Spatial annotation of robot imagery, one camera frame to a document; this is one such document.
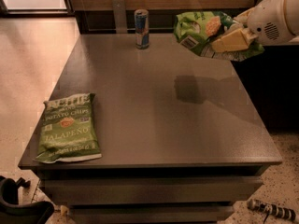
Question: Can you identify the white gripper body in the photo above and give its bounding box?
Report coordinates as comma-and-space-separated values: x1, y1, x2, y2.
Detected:
247, 0, 294, 46

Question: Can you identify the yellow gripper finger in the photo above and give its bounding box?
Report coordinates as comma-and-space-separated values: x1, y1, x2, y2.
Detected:
234, 7, 254, 25
211, 28, 257, 52

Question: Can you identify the green rice chip bag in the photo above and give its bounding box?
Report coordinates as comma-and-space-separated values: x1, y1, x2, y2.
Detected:
174, 11, 264, 62

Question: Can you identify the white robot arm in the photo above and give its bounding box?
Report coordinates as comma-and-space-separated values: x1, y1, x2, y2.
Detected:
211, 0, 299, 52

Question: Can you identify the green jalapeno chip bag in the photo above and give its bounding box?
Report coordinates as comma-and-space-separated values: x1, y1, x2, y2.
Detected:
36, 93, 102, 163

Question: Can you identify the blue silver drink can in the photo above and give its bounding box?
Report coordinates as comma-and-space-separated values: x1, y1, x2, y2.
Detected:
135, 9, 150, 49

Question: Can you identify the grey drawer cabinet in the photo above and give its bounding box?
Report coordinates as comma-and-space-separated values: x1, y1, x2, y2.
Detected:
19, 34, 282, 224

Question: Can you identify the black white striped stick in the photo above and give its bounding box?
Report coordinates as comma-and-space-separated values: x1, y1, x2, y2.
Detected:
247, 199, 299, 224

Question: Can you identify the black chair base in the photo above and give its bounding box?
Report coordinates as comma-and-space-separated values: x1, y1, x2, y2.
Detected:
0, 175, 55, 224

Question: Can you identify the left metal bracket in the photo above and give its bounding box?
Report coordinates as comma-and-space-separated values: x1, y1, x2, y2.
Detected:
112, 0, 127, 34

